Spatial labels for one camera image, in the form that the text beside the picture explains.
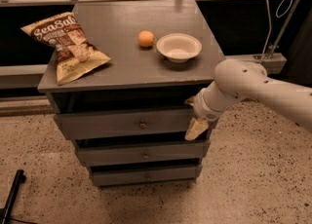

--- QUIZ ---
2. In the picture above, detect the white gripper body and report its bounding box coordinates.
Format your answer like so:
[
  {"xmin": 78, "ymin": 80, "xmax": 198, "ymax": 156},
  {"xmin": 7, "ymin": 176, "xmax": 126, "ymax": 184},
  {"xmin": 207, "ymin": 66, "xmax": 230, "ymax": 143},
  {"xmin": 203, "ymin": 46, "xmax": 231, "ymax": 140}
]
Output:
[{"xmin": 193, "ymin": 92, "xmax": 222, "ymax": 123}]

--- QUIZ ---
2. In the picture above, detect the grey top drawer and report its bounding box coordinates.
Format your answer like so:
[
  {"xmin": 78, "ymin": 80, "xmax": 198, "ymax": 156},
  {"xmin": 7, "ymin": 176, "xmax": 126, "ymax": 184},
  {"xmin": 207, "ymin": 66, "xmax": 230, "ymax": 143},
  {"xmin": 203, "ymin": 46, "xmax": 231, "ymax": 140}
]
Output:
[{"xmin": 54, "ymin": 105, "xmax": 219, "ymax": 141}]

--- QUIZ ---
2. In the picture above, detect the grey drawer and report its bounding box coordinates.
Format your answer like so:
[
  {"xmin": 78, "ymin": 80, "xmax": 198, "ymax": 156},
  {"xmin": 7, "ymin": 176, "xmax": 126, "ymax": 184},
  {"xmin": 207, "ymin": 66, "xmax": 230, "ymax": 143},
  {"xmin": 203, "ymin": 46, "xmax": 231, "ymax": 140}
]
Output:
[
  {"xmin": 76, "ymin": 139, "xmax": 210, "ymax": 167},
  {"xmin": 54, "ymin": 105, "xmax": 219, "ymax": 141},
  {"xmin": 90, "ymin": 164, "xmax": 202, "ymax": 186}
]

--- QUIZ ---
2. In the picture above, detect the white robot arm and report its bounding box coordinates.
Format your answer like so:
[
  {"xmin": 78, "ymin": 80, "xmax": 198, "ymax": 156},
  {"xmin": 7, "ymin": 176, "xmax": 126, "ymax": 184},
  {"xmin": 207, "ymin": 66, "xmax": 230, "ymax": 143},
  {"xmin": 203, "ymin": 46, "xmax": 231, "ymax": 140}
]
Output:
[{"xmin": 185, "ymin": 59, "xmax": 312, "ymax": 141}]

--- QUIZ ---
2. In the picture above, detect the grey wooden drawer cabinet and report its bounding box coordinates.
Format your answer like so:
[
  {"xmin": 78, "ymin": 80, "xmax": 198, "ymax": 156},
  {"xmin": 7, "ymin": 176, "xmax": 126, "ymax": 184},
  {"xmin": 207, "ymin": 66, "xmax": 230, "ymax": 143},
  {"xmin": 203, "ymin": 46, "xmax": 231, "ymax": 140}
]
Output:
[{"xmin": 38, "ymin": 0, "xmax": 224, "ymax": 176}]

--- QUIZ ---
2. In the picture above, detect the grey middle drawer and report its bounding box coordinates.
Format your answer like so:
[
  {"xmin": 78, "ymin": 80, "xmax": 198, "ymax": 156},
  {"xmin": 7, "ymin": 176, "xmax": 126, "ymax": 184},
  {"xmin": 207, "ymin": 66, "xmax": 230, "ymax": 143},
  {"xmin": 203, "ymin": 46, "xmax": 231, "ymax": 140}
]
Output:
[{"xmin": 76, "ymin": 139, "xmax": 210, "ymax": 167}]

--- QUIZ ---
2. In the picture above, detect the grey bottom drawer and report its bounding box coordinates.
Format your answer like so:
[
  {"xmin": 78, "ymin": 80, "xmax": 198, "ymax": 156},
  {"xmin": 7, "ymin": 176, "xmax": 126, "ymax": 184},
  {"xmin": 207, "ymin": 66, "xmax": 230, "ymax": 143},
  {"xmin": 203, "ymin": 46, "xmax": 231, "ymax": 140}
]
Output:
[{"xmin": 90, "ymin": 164, "xmax": 202, "ymax": 186}]

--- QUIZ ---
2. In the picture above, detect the white paper bowl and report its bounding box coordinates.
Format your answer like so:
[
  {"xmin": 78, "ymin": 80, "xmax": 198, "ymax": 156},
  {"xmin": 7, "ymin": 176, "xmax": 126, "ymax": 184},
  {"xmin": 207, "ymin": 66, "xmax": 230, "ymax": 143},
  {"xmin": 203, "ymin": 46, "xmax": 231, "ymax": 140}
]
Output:
[{"xmin": 156, "ymin": 33, "xmax": 202, "ymax": 63}]

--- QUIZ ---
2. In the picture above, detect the orange fruit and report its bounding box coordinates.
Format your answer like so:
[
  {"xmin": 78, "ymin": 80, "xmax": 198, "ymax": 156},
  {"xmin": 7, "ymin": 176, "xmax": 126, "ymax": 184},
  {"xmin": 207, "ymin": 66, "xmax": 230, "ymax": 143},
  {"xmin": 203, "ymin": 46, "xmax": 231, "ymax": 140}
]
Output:
[{"xmin": 137, "ymin": 30, "xmax": 155, "ymax": 48}]

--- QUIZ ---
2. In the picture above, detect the grey diagonal metal rod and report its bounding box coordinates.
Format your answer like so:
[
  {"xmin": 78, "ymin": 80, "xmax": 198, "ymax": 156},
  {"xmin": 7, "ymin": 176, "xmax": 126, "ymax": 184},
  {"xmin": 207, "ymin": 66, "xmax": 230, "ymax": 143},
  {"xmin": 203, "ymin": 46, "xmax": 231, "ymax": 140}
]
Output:
[{"xmin": 264, "ymin": 0, "xmax": 312, "ymax": 60}]

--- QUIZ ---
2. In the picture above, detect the sea salt chips bag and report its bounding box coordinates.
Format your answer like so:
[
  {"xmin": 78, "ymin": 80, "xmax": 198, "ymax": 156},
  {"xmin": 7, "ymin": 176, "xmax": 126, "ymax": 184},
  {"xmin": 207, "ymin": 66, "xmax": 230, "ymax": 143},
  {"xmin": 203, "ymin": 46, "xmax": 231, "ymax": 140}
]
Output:
[{"xmin": 21, "ymin": 12, "xmax": 110, "ymax": 85}]

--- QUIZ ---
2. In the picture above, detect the black stand leg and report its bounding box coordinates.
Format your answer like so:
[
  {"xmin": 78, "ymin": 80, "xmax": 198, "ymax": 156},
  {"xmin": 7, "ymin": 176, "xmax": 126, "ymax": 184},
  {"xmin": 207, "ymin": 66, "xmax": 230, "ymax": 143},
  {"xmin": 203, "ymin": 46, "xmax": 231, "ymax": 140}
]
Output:
[{"xmin": 0, "ymin": 169, "xmax": 25, "ymax": 224}]

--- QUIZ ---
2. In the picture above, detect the white cable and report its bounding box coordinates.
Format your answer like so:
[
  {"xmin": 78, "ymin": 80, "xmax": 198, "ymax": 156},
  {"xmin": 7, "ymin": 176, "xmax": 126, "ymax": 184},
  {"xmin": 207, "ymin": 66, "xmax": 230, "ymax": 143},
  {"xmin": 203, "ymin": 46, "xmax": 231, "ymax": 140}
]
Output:
[{"xmin": 258, "ymin": 0, "xmax": 294, "ymax": 66}]

